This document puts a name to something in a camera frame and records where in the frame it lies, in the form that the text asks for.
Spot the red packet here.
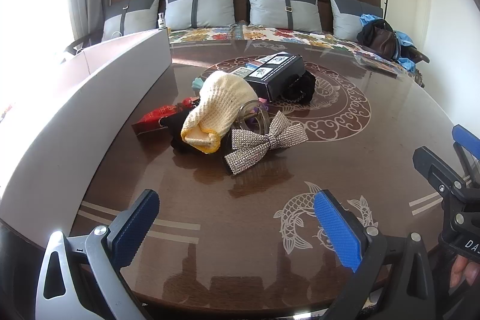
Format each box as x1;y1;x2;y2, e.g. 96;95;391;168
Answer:
131;104;188;137

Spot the black scrunchie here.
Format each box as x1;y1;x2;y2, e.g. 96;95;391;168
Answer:
281;70;317;104

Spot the brown handbag with clothes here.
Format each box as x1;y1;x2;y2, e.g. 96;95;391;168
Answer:
360;13;415;71

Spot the silver rhinestone bow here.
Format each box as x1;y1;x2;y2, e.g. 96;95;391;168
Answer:
224;112;309;175

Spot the brown patterned wooden desk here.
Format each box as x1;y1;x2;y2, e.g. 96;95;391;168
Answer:
0;38;480;320

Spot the white cardboard box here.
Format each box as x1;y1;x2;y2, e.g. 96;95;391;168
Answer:
0;28;173;227

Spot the dark wooden sofa armrest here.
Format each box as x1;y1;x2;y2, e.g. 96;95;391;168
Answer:
407;46;431;88
62;33;104;62

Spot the cream knitted glove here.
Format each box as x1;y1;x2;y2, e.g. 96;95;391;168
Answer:
181;72;260;155

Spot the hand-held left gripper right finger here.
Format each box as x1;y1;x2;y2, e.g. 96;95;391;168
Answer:
313;189;437;320

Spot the clear plastic hair clip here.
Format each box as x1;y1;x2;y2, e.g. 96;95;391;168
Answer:
234;99;274;136

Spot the person's right hand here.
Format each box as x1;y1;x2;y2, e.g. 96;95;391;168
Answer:
450;256;480;291

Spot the black box with white labels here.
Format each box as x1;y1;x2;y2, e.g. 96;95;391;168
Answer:
243;54;306;99

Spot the grey sofa pillow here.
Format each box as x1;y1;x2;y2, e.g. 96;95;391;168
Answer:
329;0;383;42
101;0;163;42
244;0;323;34
165;0;239;30

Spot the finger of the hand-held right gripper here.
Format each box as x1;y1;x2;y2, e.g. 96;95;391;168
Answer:
412;147;469;195
452;124;480;180

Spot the clear plastic sleeve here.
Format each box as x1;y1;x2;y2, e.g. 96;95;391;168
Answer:
354;54;407;75

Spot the blue and white carton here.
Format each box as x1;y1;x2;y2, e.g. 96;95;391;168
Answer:
230;61;265;78

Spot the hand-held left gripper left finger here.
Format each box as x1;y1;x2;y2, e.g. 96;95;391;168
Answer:
35;189;162;320

